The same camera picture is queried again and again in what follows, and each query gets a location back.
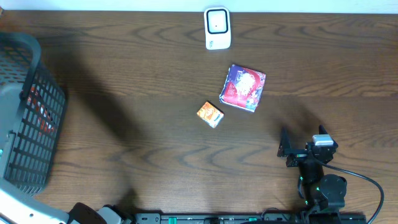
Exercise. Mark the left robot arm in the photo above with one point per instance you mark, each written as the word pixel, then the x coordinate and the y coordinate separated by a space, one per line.
pixel 18 207

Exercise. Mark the grey plastic mesh basket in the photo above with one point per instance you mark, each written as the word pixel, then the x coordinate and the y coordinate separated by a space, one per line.
pixel 33 107

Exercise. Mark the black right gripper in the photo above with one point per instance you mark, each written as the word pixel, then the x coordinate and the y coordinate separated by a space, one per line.
pixel 285 150

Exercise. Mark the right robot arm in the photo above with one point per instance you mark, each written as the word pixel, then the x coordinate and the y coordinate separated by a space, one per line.
pixel 324 194

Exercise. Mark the white barcode scanner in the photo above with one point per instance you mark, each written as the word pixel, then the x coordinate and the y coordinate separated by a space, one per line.
pixel 217 28

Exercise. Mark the purple red tissue pack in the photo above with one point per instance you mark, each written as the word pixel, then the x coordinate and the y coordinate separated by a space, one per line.
pixel 243 88

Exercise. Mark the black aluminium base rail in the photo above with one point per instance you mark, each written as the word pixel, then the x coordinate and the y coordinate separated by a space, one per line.
pixel 269 217

